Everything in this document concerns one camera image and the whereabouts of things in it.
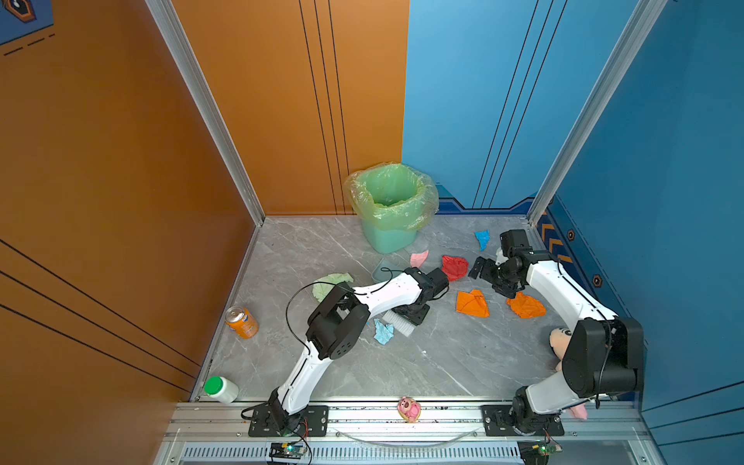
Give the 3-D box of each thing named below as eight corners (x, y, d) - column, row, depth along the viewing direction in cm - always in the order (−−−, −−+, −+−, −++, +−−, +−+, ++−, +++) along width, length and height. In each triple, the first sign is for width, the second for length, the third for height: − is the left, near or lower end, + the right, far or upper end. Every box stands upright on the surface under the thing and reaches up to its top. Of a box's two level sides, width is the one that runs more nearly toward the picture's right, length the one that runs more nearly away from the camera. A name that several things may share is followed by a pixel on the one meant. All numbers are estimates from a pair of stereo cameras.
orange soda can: (238, 339, 90) (222, 323, 81) (243, 323, 93) (228, 306, 84) (257, 339, 90) (243, 323, 81) (262, 323, 93) (248, 306, 84)
